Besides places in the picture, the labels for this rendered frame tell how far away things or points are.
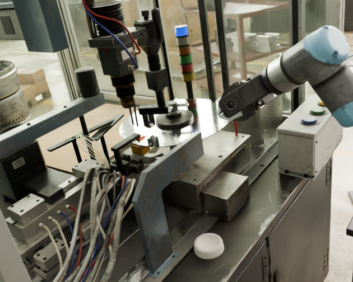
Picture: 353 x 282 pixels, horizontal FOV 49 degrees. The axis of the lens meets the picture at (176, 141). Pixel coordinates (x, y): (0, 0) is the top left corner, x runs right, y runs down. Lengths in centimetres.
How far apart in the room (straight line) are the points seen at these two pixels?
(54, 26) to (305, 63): 57
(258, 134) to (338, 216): 107
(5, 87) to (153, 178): 82
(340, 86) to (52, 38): 64
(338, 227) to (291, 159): 108
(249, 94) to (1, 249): 56
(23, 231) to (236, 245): 51
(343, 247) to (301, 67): 142
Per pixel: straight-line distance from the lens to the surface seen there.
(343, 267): 199
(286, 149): 116
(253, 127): 131
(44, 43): 101
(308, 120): 116
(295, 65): 79
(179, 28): 134
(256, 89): 86
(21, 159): 125
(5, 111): 150
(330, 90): 79
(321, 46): 76
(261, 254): 107
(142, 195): 80
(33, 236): 104
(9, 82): 151
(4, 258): 59
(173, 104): 110
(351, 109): 80
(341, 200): 239
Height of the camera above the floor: 140
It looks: 26 degrees down
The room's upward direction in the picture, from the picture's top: 10 degrees counter-clockwise
